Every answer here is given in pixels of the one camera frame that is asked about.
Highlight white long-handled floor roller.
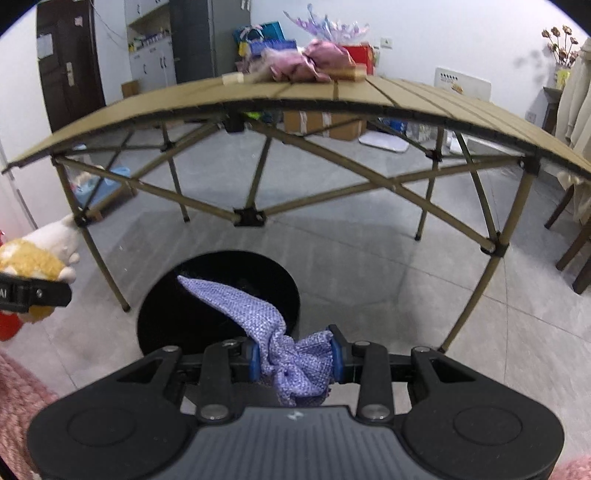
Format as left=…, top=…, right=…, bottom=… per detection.
left=0, top=143, right=38, bottom=230

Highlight lavender fuzzy cloth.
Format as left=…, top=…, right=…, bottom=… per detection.
left=249, top=48, right=298, bottom=77

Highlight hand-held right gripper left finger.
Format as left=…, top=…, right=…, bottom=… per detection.
left=117, top=338, right=260, bottom=424

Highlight dark grey refrigerator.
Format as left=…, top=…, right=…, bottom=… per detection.
left=168, top=0, right=252, bottom=84

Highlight purple woven cloth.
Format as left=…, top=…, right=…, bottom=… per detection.
left=177, top=275, right=334, bottom=408

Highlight person's left pink fluffy leg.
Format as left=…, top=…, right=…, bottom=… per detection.
left=0, top=346, right=61, bottom=462

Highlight blue gift bag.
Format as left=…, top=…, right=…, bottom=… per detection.
left=233, top=21, right=296, bottom=58

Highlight red plastic bucket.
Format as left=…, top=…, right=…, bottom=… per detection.
left=0, top=230, right=21, bottom=342

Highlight yellow and white plush toy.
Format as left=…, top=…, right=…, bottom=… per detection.
left=0, top=215, right=81, bottom=321

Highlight red gift box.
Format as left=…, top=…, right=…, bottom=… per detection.
left=342, top=44, right=376, bottom=77

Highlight cream coat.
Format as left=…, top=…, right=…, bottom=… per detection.
left=554, top=39, right=591, bottom=227

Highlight row of small bottles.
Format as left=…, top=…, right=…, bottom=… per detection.
left=128, top=28, right=172, bottom=51

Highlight dark wooden chair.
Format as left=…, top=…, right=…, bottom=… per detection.
left=545, top=182, right=591, bottom=296

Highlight white floor scale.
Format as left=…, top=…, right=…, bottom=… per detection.
left=359, top=134, right=409, bottom=154

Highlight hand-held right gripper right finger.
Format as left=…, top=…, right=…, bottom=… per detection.
left=329, top=325, right=478, bottom=424

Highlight dried flowers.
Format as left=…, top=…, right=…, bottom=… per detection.
left=542, top=25, right=580, bottom=68

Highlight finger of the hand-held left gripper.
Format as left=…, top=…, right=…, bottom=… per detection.
left=13, top=278, right=73, bottom=310

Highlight white cabinet unit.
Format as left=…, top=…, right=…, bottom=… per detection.
left=124, top=0, right=176, bottom=90

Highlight blue plastic basin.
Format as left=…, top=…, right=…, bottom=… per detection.
left=69, top=145, right=136, bottom=208

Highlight pink satin cloth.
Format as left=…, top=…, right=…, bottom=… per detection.
left=268, top=39, right=357, bottom=84

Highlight black trash bin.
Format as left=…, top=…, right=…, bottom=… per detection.
left=136, top=250, right=301, bottom=365

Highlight taped brown cardboard box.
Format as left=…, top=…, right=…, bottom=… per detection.
left=283, top=108, right=363, bottom=141

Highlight person's pink fluffy leg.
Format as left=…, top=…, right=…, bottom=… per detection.
left=0, top=346, right=61, bottom=462
left=549, top=457, right=591, bottom=480

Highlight dark wooden side table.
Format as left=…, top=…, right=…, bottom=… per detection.
left=542, top=85, right=564, bottom=136

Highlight person's right pink fluffy leg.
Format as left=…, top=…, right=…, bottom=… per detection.
left=549, top=457, right=591, bottom=480

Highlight dark brown door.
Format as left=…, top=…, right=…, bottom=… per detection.
left=36, top=0, right=106, bottom=132

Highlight tan folding slat table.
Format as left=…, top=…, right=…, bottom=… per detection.
left=2, top=74, right=591, bottom=354

